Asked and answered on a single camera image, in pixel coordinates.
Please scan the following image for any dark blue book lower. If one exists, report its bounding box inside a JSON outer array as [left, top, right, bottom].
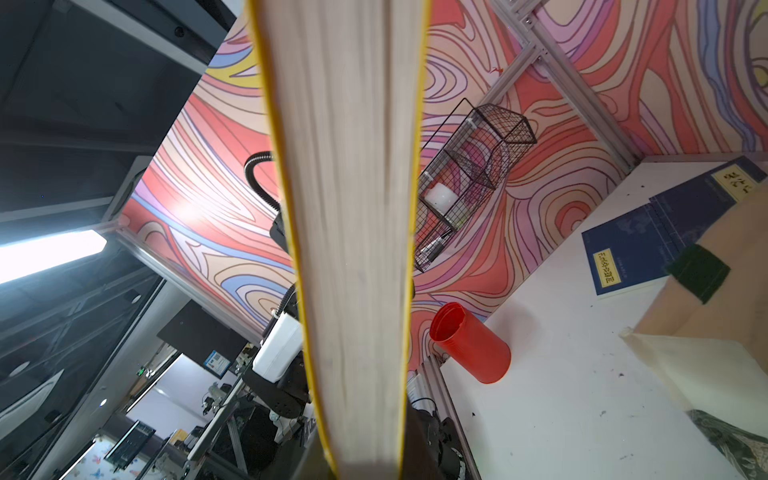
[[582, 203, 681, 296]]

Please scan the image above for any dark blue book upper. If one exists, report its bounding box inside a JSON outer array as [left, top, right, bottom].
[[650, 156, 767, 254]]

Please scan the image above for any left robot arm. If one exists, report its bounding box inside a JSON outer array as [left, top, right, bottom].
[[244, 151, 311, 419]]

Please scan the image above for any white marker pen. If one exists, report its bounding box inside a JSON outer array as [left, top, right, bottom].
[[418, 236, 445, 265]]

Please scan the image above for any dark blue book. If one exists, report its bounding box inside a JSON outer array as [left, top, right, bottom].
[[582, 203, 681, 296], [650, 156, 767, 254]]

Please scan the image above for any black wire basket left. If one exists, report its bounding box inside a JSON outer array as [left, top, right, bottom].
[[414, 98, 537, 273]]

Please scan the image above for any cream canvas tote bag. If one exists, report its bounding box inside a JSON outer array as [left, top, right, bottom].
[[622, 182, 767, 479]]

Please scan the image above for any silver tape roll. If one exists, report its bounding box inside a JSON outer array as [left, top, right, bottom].
[[424, 183, 459, 215]]

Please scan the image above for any red plastic cup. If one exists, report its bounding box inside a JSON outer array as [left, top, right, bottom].
[[429, 302, 512, 384]]

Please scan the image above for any yellow cartoon cover book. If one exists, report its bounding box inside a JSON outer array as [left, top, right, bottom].
[[246, 1, 431, 479]]

